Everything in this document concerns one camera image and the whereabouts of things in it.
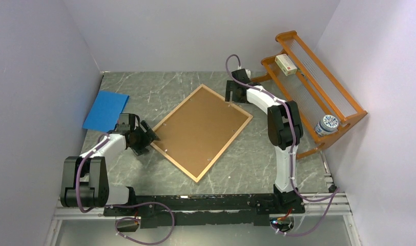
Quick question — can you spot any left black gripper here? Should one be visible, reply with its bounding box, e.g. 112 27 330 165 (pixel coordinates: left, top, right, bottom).
130 120 160 156

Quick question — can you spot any light wooden picture frame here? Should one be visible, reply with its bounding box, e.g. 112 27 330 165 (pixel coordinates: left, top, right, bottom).
149 84 254 183

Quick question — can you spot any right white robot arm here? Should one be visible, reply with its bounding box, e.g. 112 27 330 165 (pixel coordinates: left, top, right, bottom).
225 68 303 213

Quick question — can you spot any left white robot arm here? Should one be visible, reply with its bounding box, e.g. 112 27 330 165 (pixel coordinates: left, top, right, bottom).
60 113 160 215

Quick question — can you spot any blue paper sheet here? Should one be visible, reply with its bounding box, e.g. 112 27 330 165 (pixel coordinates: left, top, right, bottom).
82 91 130 132

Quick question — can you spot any white red small box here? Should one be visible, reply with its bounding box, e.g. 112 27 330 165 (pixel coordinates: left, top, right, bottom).
275 54 297 76

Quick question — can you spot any orange wooden shelf rack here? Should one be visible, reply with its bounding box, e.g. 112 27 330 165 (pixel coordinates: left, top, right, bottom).
253 31 367 159

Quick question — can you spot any blue white ceramic jar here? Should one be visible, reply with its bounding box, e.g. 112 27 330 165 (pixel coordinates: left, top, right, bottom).
315 115 340 136

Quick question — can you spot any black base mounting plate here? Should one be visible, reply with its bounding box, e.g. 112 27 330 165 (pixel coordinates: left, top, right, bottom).
103 193 305 229

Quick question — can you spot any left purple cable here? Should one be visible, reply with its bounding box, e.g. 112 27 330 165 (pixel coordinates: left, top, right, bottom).
75 133 175 245

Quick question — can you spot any aluminium rail frame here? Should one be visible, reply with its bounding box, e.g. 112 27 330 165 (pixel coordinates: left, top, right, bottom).
46 193 362 245

